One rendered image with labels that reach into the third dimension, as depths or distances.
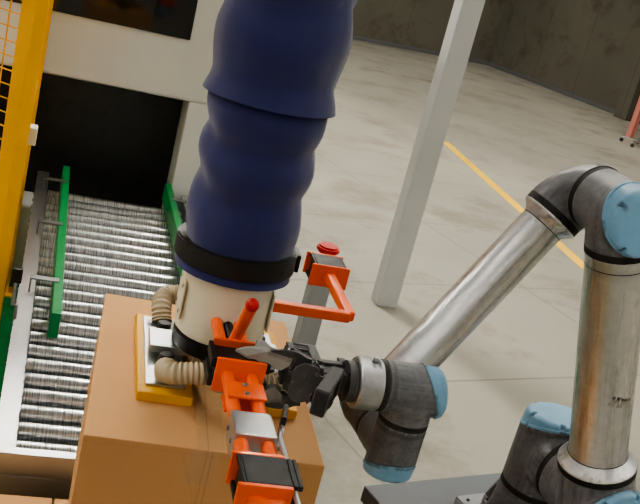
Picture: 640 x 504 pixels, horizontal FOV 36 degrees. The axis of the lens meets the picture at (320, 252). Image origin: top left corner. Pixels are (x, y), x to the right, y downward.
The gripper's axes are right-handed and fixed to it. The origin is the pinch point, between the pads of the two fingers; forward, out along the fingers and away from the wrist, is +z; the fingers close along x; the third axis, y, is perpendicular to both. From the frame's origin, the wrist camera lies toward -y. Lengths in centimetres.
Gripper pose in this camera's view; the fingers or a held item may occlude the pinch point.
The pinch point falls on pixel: (238, 373)
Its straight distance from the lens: 161.1
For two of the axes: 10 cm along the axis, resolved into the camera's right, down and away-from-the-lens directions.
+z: -9.5, -1.5, -2.8
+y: -2.1, -3.6, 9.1
